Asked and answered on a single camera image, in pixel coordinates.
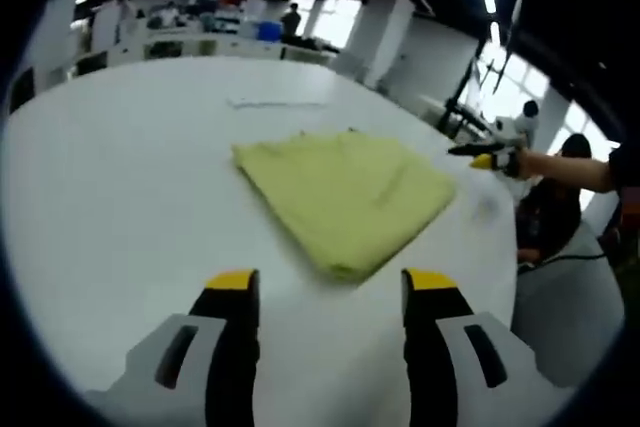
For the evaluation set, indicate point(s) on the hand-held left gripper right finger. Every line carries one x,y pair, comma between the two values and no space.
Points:
430,357

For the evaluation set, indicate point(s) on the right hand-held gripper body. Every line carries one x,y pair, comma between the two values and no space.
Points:
511,134

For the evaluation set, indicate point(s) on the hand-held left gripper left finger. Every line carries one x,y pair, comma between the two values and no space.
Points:
230,357

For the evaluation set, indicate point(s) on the yellow and blue garment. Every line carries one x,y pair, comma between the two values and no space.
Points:
345,197

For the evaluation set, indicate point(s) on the black tripod stand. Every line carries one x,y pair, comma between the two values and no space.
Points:
465,97

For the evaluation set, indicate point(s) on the person's dark clothing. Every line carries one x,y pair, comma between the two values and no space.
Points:
625,167

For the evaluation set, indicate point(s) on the white square pillar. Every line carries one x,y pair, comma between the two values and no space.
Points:
372,42

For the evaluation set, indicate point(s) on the white counter cabinets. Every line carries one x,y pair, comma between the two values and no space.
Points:
200,47

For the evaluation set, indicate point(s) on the black cabinet box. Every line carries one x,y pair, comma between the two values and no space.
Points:
21,84

